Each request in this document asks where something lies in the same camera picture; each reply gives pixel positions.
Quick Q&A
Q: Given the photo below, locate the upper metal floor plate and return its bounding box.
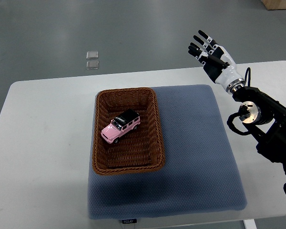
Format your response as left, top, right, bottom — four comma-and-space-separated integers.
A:
86, 51, 99, 60

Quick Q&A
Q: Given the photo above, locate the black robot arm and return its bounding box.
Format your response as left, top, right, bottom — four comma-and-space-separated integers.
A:
228, 62, 286, 219

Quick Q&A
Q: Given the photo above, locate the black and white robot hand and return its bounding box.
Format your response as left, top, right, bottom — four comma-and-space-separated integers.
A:
188, 30, 245, 94

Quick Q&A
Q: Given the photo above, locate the wooden box corner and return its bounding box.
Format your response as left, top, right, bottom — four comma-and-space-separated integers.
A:
261, 0, 286, 10

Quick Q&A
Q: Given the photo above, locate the blue-grey foam mat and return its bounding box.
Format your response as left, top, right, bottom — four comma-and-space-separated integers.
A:
88, 85, 247, 219

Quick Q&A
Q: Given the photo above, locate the metal floor plate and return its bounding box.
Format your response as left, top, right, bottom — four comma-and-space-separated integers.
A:
86, 60, 99, 70
86, 51, 99, 60

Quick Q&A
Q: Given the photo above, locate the white table leg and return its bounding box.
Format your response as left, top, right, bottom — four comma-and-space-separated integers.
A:
243, 219, 257, 229

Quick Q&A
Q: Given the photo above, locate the brown wicker basket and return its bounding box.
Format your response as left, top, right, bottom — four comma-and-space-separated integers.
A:
91, 87, 165, 176

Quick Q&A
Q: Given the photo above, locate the pink toy car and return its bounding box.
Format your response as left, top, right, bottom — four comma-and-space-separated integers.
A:
101, 109, 141, 144

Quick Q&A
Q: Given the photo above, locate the lower metal floor plate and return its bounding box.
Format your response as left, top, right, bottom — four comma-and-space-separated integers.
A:
86, 60, 99, 70

